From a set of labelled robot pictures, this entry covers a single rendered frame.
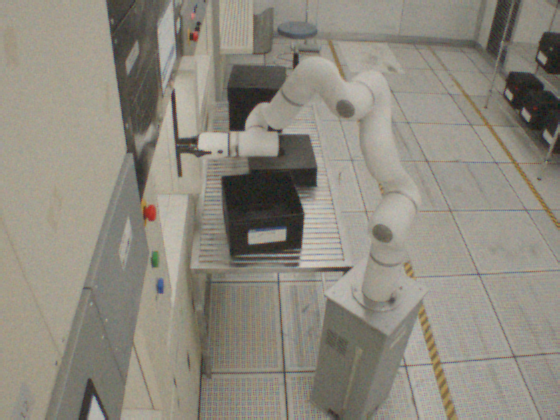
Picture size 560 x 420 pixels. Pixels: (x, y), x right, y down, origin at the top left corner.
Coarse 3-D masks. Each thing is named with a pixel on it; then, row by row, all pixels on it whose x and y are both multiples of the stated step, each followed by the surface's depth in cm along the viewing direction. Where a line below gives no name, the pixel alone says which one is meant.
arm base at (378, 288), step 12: (372, 264) 166; (360, 276) 184; (372, 276) 169; (384, 276) 166; (396, 276) 168; (360, 288) 179; (372, 288) 171; (384, 288) 170; (396, 288) 179; (360, 300) 175; (372, 300) 175; (384, 300) 174; (396, 300) 175
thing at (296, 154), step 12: (288, 144) 234; (300, 144) 234; (264, 156) 225; (276, 156) 226; (288, 156) 226; (300, 156) 226; (312, 156) 227; (252, 168) 218; (264, 168) 218; (276, 168) 219; (288, 168) 219; (300, 168) 220; (312, 168) 220; (300, 180) 223; (312, 180) 224
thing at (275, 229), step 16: (224, 176) 201; (240, 176) 202; (256, 176) 204; (272, 176) 206; (288, 176) 207; (224, 192) 193; (240, 192) 207; (256, 192) 209; (272, 192) 211; (288, 192) 211; (224, 208) 198; (240, 208) 209; (256, 208) 210; (272, 208) 212; (288, 208) 213; (240, 224) 182; (256, 224) 183; (272, 224) 185; (288, 224) 186; (240, 240) 187; (256, 240) 188; (272, 240) 190; (288, 240) 191
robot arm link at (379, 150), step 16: (368, 80) 137; (384, 80) 142; (384, 96) 142; (368, 112) 145; (384, 112) 143; (368, 128) 144; (384, 128) 142; (368, 144) 143; (384, 144) 142; (368, 160) 146; (384, 160) 144; (384, 176) 147; (400, 176) 150; (384, 192) 160; (400, 192) 155; (416, 192) 156; (416, 208) 155
